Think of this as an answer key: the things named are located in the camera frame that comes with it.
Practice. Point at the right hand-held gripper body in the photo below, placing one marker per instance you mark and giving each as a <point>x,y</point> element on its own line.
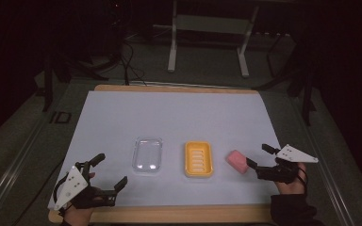
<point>281,172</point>

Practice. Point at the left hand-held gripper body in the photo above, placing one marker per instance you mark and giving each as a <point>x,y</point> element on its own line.
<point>75,185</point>

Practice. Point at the pink soap bar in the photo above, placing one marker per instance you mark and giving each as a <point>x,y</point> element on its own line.
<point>237,161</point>

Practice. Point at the clear plastic soap dish lid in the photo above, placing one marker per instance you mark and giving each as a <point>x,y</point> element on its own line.
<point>147,155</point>

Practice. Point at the yellow soap dish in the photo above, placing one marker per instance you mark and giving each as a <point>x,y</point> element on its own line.
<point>198,158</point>

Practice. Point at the person's right hand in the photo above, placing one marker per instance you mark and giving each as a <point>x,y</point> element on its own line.
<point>293,188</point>

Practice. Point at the person's left hand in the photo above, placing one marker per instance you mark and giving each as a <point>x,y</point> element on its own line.
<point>77,216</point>

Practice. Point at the black metal stand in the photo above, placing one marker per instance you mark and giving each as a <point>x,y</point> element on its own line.
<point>47,84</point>
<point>308,94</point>

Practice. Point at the white table cover sheet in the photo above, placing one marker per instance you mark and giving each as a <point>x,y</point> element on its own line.
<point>169,119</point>

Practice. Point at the white metal stand frame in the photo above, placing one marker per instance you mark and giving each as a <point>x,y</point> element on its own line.
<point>172,47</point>

